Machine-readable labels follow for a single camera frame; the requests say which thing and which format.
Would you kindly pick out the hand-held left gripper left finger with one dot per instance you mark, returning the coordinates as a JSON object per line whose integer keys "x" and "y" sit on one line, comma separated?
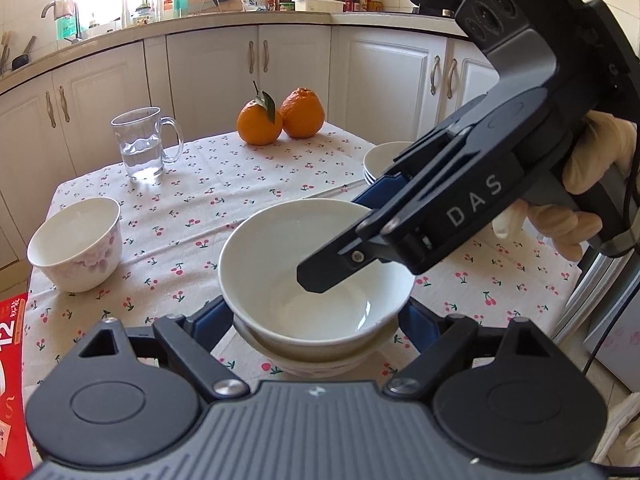
{"x": 210, "y": 325}

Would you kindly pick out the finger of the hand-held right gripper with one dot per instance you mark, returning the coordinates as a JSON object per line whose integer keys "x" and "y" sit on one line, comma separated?
{"x": 340, "y": 260}
{"x": 377, "y": 195}

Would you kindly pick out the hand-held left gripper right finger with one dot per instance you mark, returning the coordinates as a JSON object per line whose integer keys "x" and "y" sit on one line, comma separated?
{"x": 417, "y": 327}

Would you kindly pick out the white floral bowl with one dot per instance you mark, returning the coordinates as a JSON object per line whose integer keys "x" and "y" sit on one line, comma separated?
{"x": 310, "y": 367}
{"x": 270, "y": 270}
{"x": 70, "y": 230}

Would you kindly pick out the person's right hand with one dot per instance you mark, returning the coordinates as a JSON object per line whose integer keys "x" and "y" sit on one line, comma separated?
{"x": 600, "y": 150}

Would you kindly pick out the orange without leaf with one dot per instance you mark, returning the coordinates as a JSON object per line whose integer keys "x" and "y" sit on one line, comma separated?
{"x": 302, "y": 115}

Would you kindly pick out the cherry print tablecloth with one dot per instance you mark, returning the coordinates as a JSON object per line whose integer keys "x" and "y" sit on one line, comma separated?
{"x": 210, "y": 195}

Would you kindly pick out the orange with leaf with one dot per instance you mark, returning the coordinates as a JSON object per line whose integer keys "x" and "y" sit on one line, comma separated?
{"x": 255, "y": 127}

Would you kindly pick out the glass mug with water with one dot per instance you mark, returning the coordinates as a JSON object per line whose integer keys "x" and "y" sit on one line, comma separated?
{"x": 142, "y": 160}

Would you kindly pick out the silver metal appliance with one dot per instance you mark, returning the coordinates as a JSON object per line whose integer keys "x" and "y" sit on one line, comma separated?
{"x": 600, "y": 320}

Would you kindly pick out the white rectangular tray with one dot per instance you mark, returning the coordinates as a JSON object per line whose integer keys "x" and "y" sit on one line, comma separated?
{"x": 317, "y": 5}

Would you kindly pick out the white kitchen cabinets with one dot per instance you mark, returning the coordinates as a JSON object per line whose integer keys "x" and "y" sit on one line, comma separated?
{"x": 210, "y": 75}

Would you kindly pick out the red cardboard gift box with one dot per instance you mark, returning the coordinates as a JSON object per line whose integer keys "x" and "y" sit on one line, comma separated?
{"x": 12, "y": 385}

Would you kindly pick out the white cloth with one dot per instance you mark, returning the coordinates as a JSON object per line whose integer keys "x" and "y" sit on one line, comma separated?
{"x": 620, "y": 430}

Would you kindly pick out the kitchen countertop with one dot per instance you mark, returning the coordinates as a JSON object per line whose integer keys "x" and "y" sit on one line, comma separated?
{"x": 225, "y": 21}

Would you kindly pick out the glass jar with lid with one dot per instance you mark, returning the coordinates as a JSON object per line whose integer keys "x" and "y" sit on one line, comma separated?
{"x": 142, "y": 15}

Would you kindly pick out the green dish cloth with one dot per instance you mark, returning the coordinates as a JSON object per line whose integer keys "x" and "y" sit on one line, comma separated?
{"x": 66, "y": 25}

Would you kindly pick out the metal kitchen faucet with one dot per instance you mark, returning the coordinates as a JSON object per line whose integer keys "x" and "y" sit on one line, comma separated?
{"x": 57, "y": 7}

